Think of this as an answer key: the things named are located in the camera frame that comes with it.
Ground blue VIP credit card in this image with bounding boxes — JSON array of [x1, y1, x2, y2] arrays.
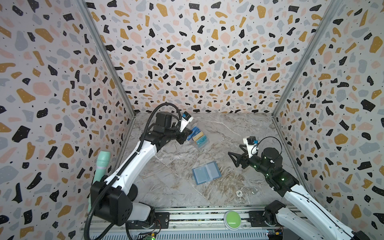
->
[[187, 127, 201, 141]]

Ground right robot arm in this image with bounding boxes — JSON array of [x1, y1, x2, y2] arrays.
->
[[228, 148, 369, 240]]

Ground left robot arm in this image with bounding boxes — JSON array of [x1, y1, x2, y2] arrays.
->
[[89, 112, 194, 226]]

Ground white poker chip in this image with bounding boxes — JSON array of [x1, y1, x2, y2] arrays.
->
[[236, 190, 243, 198]]

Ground green push button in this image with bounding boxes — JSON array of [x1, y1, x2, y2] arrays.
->
[[224, 211, 242, 231]]

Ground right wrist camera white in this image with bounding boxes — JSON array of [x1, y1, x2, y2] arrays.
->
[[243, 136, 259, 158]]

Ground aluminium front rail frame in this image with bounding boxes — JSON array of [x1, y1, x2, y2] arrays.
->
[[104, 205, 300, 240]]

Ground mint green cylinder handle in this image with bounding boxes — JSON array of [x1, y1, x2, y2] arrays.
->
[[87, 150, 111, 212]]

